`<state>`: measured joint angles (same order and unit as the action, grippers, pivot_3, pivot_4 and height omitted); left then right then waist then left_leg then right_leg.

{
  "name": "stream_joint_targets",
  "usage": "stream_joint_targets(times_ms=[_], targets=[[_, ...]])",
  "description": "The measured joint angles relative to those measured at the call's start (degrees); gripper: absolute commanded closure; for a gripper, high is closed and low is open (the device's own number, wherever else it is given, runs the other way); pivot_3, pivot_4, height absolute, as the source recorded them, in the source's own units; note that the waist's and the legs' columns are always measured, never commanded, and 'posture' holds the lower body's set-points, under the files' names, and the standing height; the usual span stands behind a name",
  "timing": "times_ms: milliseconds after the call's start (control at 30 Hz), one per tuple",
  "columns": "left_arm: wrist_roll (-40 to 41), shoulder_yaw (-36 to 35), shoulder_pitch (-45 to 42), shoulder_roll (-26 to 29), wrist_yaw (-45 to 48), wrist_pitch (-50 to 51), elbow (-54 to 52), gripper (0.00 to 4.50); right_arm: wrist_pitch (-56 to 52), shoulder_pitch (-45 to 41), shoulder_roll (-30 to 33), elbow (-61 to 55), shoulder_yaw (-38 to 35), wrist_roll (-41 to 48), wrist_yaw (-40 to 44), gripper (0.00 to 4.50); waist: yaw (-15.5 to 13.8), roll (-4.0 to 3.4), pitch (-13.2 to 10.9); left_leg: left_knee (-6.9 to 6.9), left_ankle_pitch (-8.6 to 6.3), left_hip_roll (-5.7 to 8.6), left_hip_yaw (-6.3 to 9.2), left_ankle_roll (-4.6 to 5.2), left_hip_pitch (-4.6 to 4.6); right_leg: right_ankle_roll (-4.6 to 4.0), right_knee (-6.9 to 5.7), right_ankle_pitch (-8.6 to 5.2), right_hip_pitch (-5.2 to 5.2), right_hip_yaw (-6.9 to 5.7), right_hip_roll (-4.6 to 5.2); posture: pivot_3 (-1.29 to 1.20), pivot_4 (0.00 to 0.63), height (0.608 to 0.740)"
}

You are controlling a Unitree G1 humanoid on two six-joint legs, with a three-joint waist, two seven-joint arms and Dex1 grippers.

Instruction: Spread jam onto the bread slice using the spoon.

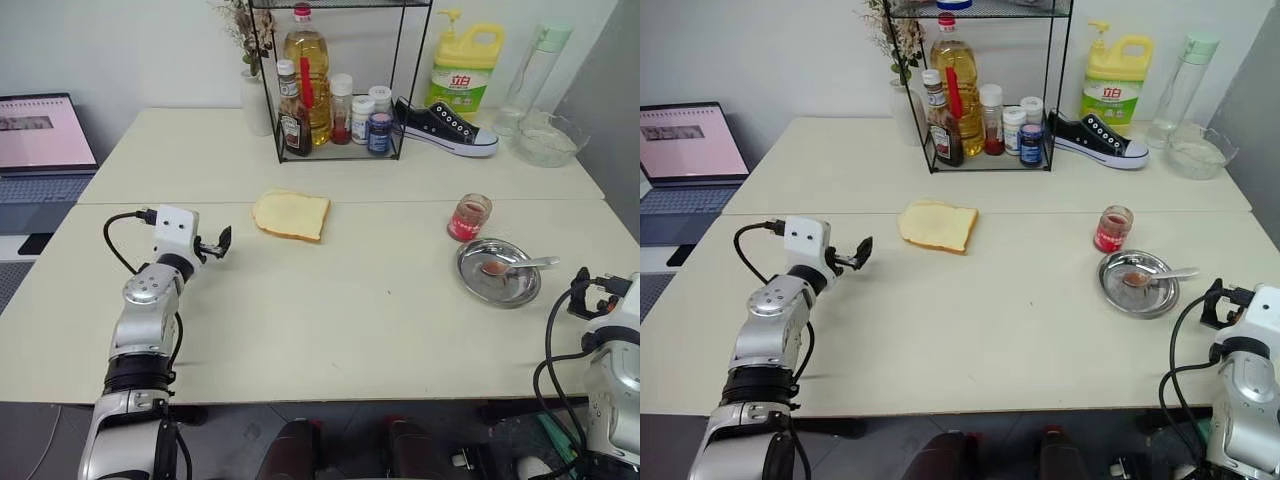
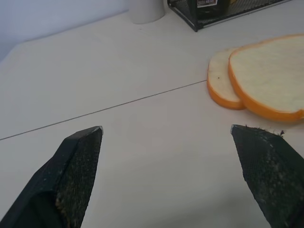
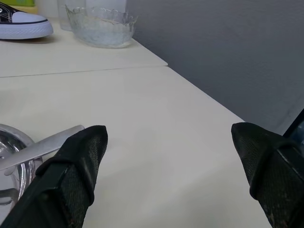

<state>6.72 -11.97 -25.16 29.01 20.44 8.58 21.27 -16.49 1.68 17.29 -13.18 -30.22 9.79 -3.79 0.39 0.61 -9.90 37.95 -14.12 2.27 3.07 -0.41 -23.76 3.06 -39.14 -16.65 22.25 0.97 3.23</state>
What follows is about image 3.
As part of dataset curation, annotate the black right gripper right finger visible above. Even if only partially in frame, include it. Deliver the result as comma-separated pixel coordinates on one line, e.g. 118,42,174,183
231,122,304,228

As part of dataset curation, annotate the black and white sneaker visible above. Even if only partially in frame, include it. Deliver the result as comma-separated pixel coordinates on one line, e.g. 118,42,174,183
0,0,54,40

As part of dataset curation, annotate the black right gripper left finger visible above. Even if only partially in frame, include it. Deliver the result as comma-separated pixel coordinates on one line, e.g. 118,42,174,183
0,125,109,228

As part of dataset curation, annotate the clear drinking glass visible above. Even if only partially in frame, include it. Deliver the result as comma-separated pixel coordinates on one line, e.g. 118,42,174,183
57,0,87,32

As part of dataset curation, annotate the round metal bowl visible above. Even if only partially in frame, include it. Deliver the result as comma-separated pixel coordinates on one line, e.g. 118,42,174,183
0,123,44,206

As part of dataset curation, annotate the flat metal utensil handle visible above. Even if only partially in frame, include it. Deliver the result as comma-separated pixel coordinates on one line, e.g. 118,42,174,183
0,124,86,176

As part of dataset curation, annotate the clear scalloped glass bowl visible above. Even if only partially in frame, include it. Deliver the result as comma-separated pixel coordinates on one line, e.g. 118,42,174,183
65,4,138,49

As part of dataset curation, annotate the green box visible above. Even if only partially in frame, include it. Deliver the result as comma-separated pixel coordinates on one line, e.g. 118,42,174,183
13,0,38,14

